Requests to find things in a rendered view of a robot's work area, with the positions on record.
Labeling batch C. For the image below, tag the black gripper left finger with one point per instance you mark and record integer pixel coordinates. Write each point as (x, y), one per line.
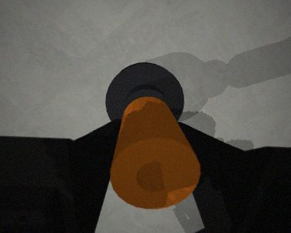
(79, 168)

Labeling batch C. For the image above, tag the orange knob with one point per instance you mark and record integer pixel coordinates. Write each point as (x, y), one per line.
(154, 165)

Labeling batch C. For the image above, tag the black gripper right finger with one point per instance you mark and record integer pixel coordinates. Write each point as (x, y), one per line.
(232, 182)

